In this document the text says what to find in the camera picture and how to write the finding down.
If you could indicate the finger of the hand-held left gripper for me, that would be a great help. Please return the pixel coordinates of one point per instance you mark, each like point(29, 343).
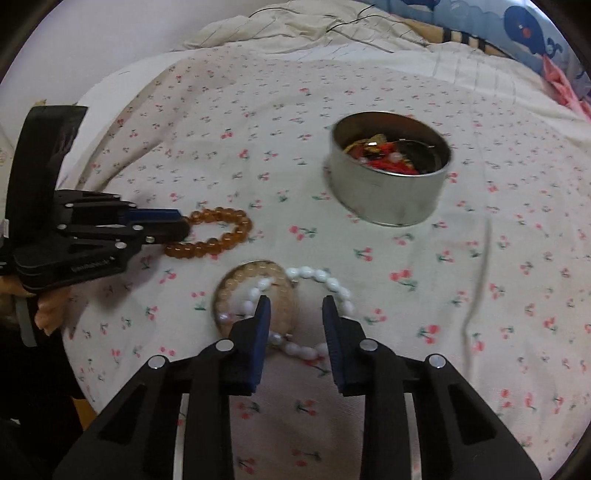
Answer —
point(161, 233)
point(152, 215)

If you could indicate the round metal tin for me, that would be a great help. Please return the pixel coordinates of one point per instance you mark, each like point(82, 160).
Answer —
point(392, 194)

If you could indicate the black and orange striped pillow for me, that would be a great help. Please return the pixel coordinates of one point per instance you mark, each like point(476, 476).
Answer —
point(466, 37)

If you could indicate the pink cloth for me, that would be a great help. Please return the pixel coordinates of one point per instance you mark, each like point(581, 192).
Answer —
point(568, 87)

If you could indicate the person's left hand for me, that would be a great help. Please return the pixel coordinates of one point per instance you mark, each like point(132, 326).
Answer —
point(48, 314)

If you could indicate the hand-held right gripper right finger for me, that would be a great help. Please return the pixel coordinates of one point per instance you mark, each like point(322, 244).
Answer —
point(337, 350)

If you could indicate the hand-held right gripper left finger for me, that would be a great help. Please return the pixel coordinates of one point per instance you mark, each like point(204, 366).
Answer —
point(256, 350)

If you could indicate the cream striped quilt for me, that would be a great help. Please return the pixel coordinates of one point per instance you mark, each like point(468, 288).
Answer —
point(323, 32)

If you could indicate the blue whale print curtain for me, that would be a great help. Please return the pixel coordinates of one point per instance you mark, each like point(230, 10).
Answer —
point(517, 27)

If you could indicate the white bed sheet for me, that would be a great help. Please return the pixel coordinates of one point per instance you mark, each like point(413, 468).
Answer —
point(106, 106)

